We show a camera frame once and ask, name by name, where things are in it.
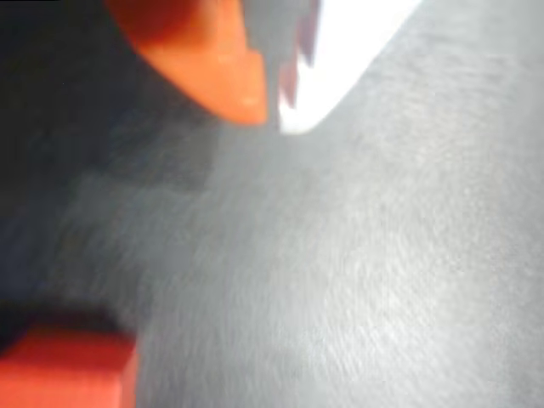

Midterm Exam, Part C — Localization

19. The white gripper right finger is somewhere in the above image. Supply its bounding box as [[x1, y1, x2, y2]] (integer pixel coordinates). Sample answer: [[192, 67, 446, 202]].
[[244, 0, 424, 136]]

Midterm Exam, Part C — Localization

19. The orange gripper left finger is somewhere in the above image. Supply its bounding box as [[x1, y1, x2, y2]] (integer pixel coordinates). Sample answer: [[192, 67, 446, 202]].
[[104, 0, 269, 127]]

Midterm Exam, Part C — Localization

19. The red cube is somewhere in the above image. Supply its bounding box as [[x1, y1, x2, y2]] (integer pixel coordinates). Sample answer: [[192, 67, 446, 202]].
[[0, 321, 139, 408]]

